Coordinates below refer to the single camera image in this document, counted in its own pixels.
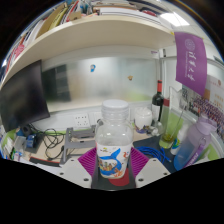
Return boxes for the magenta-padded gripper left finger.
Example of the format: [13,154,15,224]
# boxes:
[61,146,99,190]

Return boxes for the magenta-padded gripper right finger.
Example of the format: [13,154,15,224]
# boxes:
[127,146,172,189]

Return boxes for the clear printed-label water bottle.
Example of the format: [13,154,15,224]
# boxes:
[94,98,134,180]

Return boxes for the purple translucent water bottle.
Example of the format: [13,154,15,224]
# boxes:
[173,113,218,172]

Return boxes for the flat round red coaster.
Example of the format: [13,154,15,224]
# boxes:
[108,168,131,187]

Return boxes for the grey metal laptop stand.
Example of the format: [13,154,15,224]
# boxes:
[59,125,98,165]

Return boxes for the glass with yellow liquid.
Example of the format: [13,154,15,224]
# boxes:
[158,87,188,150]

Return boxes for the black red-edged desk mat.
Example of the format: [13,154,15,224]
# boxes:
[29,155,64,167]

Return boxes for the white ceramic jar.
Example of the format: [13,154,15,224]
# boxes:
[134,106,154,131]

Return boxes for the small blue device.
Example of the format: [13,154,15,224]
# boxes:
[25,133,38,150]

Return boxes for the dark wine bottle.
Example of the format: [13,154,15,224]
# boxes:
[151,79,166,126]

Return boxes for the group photo poster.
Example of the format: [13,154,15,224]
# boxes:
[186,74,224,135]

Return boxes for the black computer monitor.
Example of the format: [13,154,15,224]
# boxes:
[0,59,51,138]

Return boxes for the purple pennant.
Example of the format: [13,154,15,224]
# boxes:
[173,31,208,98]

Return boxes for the beige shelf with books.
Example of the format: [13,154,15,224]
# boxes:
[0,0,183,92]

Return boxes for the ceiling lights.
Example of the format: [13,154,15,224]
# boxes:
[159,11,191,28]

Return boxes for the white wall socket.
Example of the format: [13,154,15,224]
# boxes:
[92,111,105,126]
[73,113,91,127]

